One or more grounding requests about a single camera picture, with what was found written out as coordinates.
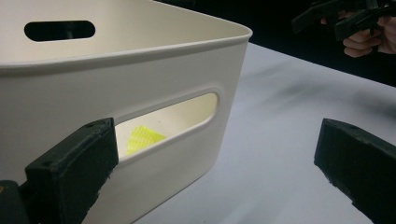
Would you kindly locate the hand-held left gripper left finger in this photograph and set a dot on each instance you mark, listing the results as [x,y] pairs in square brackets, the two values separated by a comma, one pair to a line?
[71,168]

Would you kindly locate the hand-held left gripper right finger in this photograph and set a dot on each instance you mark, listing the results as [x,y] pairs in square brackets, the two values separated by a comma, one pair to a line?
[361,165]

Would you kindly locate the yellow shuttlecock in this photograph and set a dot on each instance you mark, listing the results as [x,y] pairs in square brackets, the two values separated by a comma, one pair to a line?
[141,140]

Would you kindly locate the white plastic storage bin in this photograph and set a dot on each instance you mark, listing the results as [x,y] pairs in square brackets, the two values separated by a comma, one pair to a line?
[174,71]

